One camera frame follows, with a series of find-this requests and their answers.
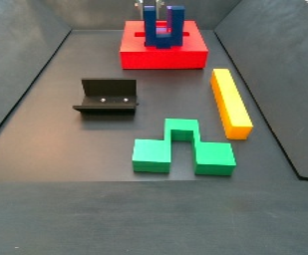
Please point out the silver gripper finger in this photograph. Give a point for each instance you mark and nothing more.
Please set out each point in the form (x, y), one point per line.
(140, 7)
(158, 4)

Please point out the blue U-shaped block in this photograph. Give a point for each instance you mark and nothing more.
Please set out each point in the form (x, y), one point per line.
(164, 41)

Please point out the purple block in board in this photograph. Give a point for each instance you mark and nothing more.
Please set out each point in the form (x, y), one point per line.
(164, 25)

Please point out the red board base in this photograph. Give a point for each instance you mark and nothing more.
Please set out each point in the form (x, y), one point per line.
(140, 57)

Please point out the yellow long block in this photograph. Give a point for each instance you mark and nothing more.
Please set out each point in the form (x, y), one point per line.
(233, 114)

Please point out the green zigzag block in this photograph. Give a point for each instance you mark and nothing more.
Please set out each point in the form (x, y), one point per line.
(182, 149)

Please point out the black angle bracket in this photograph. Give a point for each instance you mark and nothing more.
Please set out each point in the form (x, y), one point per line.
(109, 95)

